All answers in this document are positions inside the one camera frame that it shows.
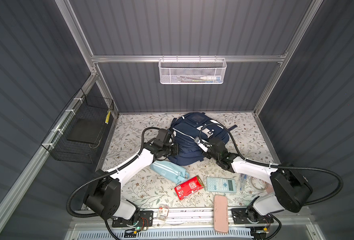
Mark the white wire mesh basket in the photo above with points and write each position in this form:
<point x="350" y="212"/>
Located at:
<point x="187" y="71"/>

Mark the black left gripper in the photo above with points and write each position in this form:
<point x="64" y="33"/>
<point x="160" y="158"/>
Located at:
<point x="175" y="149"/>

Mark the teal calculator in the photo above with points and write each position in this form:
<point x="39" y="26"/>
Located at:
<point x="221" y="185"/>

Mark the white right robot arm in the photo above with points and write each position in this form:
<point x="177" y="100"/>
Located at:
<point x="290" y="189"/>

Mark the navy blue student backpack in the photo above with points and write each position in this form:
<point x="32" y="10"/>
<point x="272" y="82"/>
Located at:
<point x="189" y="127"/>

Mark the clear tape roll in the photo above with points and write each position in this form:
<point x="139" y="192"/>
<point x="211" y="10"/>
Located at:
<point x="258" y="184"/>

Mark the pink cup with pencils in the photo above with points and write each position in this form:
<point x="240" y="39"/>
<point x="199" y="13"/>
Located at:
<point x="269" y="189"/>

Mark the light teal pencil pouch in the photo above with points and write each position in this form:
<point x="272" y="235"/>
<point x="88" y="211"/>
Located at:
<point x="170" y="171"/>

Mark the small clear eraser box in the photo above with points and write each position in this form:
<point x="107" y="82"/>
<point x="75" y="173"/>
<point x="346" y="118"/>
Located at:
<point x="162" y="212"/>

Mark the clear pen pack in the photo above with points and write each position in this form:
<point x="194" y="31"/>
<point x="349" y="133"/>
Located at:
<point x="243" y="181"/>

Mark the red snack packet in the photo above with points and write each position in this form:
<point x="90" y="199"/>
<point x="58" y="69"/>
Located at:
<point x="189" y="187"/>

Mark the white marker in basket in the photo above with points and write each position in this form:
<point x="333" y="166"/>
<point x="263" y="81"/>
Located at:
<point x="212" y="78"/>

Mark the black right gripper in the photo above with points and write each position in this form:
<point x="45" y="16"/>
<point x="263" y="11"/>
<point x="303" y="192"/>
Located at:
<point x="205" y="154"/>

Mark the pink pencil case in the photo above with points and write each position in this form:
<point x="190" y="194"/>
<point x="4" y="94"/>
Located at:
<point x="221" y="219"/>

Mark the black wire wall basket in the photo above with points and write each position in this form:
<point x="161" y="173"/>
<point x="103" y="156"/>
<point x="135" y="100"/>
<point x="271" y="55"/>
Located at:
<point x="81" y="131"/>

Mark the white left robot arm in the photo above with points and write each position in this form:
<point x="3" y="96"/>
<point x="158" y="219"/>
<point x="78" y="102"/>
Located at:
<point x="104" y="196"/>

